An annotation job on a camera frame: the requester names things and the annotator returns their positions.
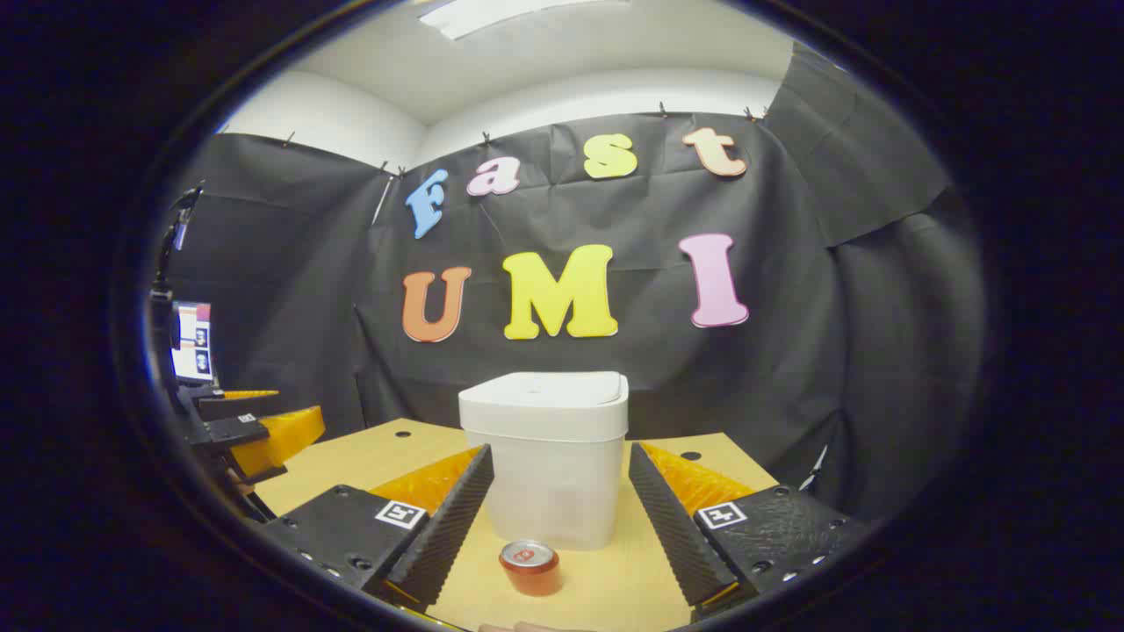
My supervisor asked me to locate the ceiling light panel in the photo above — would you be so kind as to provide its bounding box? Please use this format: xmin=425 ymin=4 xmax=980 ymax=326
xmin=420 ymin=0 xmax=620 ymax=41

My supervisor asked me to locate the wooden desktop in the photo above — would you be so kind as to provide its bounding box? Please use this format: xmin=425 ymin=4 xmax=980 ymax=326
xmin=253 ymin=418 xmax=782 ymax=632

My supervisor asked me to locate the computer monitor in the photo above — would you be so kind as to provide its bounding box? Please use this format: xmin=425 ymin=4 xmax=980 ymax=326
xmin=171 ymin=301 xmax=213 ymax=384

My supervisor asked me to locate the black backdrop cloth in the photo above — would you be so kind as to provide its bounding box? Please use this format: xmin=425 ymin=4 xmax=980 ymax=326
xmin=145 ymin=39 xmax=989 ymax=528

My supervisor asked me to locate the white desktop garbage bin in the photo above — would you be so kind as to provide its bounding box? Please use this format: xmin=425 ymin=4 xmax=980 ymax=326
xmin=458 ymin=371 xmax=630 ymax=551

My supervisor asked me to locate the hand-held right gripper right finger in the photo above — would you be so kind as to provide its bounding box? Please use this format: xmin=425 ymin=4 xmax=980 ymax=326
xmin=628 ymin=442 xmax=870 ymax=624

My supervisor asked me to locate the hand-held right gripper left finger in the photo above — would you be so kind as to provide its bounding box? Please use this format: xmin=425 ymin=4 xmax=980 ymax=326
xmin=259 ymin=443 xmax=495 ymax=615

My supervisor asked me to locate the red pop can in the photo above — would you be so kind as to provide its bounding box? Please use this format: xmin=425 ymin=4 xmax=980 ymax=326
xmin=499 ymin=539 xmax=563 ymax=598

